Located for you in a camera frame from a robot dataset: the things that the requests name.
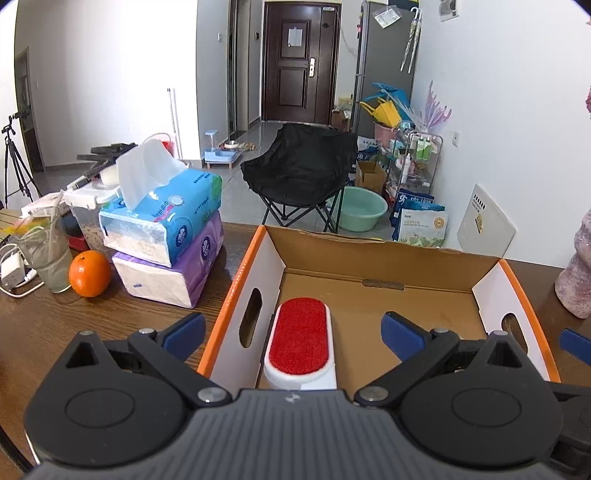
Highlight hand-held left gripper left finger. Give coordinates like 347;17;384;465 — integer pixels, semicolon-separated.
65;312;232;409

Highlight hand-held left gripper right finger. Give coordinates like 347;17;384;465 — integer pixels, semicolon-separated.
353;311;529;409

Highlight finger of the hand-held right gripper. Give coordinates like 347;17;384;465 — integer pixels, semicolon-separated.
549;381;591;480
560;329;591;355

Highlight orange-edged cardboard box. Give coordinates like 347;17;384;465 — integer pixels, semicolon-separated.
198;224;561;402

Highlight purple tissue pack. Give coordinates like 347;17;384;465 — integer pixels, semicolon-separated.
112;215;225;309

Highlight pink textured vase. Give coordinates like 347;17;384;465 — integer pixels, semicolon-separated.
554;208;591;319

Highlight red and white lint brush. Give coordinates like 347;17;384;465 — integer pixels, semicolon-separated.
264;298;338;391

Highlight white and green bag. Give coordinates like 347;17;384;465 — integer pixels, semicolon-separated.
397;210;448;247

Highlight orange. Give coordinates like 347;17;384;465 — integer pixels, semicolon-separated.
69;250;112;298

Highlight blue tissue pack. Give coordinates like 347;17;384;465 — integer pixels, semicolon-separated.
98;138;223;268

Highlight green plastic basin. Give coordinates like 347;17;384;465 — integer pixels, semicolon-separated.
336;186;389;232

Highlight blue and white bag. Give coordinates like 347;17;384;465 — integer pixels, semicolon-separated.
390;187;437;241

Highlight white board panel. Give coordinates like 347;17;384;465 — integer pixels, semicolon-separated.
457;184;517;258

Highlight drinking glass with straws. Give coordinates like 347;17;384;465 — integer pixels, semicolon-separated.
14;220;74;293

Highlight small open cardboard carton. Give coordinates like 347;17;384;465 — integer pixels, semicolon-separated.
355;160;389;195

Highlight clear container with white lid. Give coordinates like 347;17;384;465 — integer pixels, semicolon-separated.
62;179;123;252

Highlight blue pet feeder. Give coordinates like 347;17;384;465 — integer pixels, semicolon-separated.
203;130;245;169

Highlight white power adapter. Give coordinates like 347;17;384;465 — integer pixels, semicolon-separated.
0;244;38;291

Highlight metal trolley rack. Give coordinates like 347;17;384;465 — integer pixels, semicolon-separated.
385;130;444;199

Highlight red bucket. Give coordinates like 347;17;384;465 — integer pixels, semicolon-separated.
143;133;178;158

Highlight blue and white package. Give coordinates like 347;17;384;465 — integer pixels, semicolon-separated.
358;136;382;162

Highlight black flat device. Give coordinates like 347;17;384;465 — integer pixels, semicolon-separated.
76;143;139;163

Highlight black folding chair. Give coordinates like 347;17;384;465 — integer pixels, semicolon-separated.
240;122;358;234

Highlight pink bucket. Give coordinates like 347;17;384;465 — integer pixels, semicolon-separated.
373;121;398;148

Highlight yellow bag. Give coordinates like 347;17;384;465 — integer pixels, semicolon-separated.
360;97;402;127

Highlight purple decorative branches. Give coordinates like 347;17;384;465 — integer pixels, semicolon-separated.
411;80;452;134

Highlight blue plastic item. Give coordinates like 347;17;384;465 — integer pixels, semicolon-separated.
372;82;411;104

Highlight black tripod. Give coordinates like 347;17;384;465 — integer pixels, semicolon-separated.
0;113;42;208

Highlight grey refrigerator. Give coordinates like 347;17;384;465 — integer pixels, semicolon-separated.
351;0;421;139

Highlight dark brown door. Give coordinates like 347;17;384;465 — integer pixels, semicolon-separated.
261;0;342;126

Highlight white folded umbrella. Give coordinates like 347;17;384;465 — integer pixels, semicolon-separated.
399;8;417;73
407;8;424;75

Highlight clear plastic document bag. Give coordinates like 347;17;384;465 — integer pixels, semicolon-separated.
373;7;402;29

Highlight white cable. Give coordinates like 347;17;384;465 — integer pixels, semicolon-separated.
0;276;45;297

